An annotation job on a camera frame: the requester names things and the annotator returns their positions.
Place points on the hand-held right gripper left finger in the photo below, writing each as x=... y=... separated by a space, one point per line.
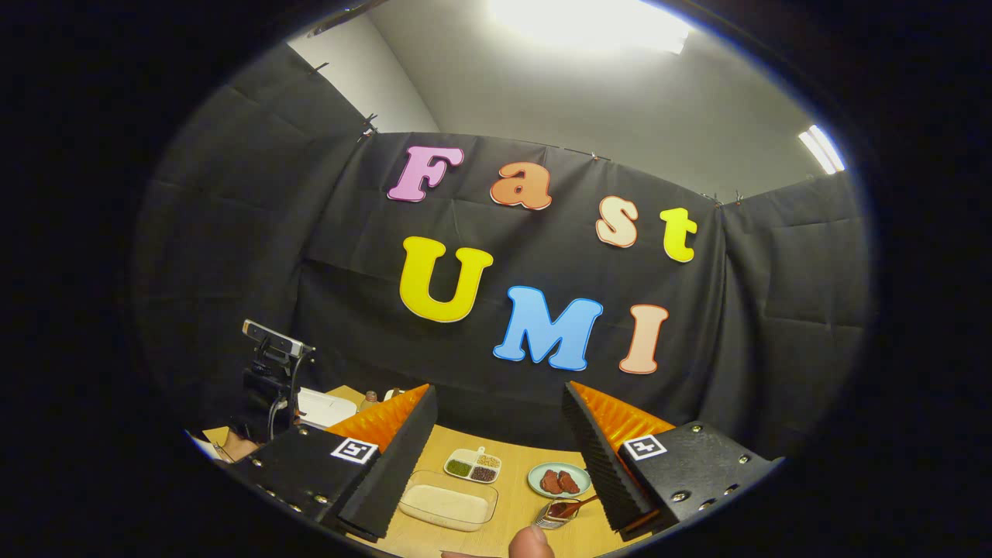
x=395 y=480

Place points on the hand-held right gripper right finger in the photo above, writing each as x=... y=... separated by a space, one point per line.
x=601 y=465

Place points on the brown wooden spoon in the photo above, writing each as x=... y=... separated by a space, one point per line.
x=573 y=507

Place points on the clear box of white rice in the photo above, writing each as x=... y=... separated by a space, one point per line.
x=447 y=504

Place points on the white rice cooker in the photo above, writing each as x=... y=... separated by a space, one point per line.
x=325 y=407

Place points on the red meat piece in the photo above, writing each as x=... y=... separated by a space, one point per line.
x=569 y=482
x=550 y=482

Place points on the pale green plate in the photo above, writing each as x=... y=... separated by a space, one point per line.
x=536 y=482

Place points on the white divided grain dish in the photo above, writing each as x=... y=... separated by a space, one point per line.
x=473 y=465

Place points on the webcam on black stand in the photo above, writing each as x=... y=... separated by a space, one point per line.
x=271 y=337

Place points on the black backdrop cloth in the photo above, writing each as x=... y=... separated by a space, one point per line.
x=542 y=271

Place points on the ceiling light panel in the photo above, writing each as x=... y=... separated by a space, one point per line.
x=589 y=23
x=821 y=149

